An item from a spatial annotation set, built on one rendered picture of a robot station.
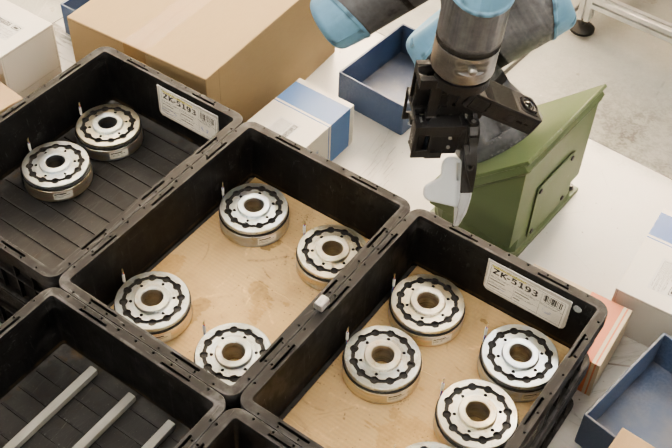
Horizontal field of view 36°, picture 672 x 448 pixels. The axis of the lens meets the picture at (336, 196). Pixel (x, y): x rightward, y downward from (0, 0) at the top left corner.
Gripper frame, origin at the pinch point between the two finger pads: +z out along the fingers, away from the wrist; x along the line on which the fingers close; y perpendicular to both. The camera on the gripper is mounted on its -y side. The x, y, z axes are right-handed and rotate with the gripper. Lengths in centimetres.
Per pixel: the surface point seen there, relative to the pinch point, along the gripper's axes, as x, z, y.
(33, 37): -53, 20, 60
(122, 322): 13.0, 9.9, 42.5
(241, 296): 2.8, 19.8, 27.1
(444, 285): 5.6, 15.2, -0.8
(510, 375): 20.9, 14.2, -6.5
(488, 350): 17.0, 14.2, -4.4
